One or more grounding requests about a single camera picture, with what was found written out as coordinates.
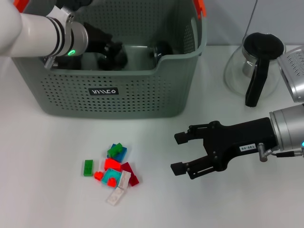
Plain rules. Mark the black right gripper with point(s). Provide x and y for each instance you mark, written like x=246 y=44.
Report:
x=237 y=137

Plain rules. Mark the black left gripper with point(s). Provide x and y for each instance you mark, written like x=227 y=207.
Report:
x=97 y=38

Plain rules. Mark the glass teacup black base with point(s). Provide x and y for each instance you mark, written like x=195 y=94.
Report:
x=112 y=63
x=161 y=51

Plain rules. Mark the grey-green perforated storage basket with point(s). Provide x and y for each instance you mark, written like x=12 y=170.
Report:
x=142 y=95

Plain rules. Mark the dark red toy brick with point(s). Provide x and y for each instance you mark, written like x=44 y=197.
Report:
x=134 y=181

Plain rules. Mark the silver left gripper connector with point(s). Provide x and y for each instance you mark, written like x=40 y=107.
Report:
x=49 y=63

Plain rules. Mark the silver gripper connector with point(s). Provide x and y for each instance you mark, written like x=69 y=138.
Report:
x=49 y=63
x=263 y=153

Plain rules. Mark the blue square toy brick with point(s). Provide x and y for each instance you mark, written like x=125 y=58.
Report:
x=123 y=155

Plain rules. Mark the white translucent toy brick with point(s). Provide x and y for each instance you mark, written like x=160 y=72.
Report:
x=124 y=179

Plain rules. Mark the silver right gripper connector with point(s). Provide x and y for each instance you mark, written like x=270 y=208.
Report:
x=263 y=153

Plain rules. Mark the small green toy brick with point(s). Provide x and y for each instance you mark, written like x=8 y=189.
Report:
x=114 y=150

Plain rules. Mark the red sloped toy brick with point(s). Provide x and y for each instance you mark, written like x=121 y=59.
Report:
x=112 y=164

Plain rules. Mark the teal square toy brick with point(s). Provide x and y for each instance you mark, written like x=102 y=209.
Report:
x=111 y=174

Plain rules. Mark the flat white plate brick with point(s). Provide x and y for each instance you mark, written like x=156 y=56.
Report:
x=116 y=196

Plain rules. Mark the clear transparent toy brick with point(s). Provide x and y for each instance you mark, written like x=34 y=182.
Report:
x=101 y=165

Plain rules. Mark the long green toy brick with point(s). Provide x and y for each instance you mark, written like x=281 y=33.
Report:
x=88 y=168

